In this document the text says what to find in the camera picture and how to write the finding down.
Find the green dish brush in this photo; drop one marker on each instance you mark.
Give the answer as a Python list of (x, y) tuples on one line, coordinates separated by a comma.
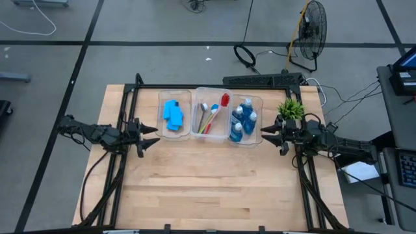
[(203, 126)]

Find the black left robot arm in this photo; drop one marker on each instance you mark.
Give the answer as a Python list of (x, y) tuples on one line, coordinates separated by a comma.
[(94, 132)]

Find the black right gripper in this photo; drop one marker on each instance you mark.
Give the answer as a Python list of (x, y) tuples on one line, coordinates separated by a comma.
[(295, 135)]

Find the white box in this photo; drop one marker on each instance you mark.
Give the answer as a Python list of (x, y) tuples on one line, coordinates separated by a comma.
[(362, 172)]

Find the grey dish brush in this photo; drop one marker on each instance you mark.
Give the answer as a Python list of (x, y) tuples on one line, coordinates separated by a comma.
[(204, 107)]

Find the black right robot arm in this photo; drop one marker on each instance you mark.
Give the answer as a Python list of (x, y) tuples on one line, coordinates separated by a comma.
[(351, 148)]

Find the red dish brush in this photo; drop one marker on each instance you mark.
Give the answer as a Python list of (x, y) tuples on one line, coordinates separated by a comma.
[(225, 99)]

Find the tall clear plastic bin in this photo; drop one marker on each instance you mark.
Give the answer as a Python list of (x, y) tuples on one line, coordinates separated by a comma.
[(224, 133)]

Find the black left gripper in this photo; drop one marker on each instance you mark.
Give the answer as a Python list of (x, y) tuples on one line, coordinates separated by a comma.
[(132, 136)]

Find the grey desk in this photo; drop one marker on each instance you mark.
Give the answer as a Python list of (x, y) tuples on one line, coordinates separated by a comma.
[(391, 195), (390, 113)]

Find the blue dish brush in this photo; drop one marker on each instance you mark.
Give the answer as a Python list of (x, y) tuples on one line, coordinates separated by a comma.
[(214, 107)]

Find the shallow clear plastic bin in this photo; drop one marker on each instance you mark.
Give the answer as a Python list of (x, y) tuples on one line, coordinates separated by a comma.
[(258, 136), (162, 133)]

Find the black perforated box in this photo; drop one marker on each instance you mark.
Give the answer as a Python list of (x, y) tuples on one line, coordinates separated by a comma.
[(260, 80)]

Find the black keyboard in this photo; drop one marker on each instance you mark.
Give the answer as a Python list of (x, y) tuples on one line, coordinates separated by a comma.
[(408, 169)]

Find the green plant in white pot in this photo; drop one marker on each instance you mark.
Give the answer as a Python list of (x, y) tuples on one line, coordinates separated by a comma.
[(291, 109)]

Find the grey stand foot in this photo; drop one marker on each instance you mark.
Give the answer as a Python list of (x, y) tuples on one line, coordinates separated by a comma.
[(16, 77), (39, 2)]

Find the blue dish soap bottle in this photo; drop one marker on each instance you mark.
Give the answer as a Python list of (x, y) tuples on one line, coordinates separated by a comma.
[(251, 122), (236, 132), (246, 104), (238, 113)]

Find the black floor fan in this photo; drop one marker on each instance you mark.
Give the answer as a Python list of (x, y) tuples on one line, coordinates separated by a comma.
[(312, 32)]

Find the black chair base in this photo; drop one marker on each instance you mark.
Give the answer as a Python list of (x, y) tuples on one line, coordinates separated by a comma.
[(4, 109)]

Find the black laptop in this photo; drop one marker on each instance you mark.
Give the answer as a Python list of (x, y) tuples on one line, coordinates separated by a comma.
[(403, 81)]

